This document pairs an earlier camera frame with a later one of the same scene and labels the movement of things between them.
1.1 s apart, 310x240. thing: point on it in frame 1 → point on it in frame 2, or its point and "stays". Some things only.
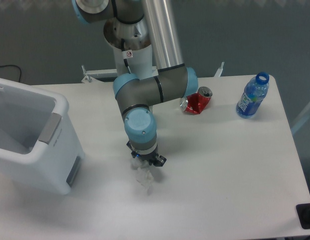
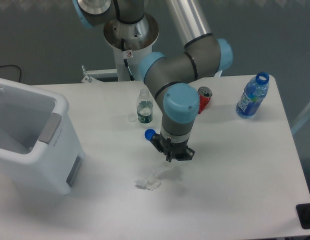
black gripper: x=150 y=157 → x=180 y=151
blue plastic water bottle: x=254 y=94 stays
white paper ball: x=143 y=175 → x=151 y=184
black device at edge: x=306 y=214 stays
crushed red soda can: x=196 y=103 stays
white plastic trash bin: x=35 y=137 stays
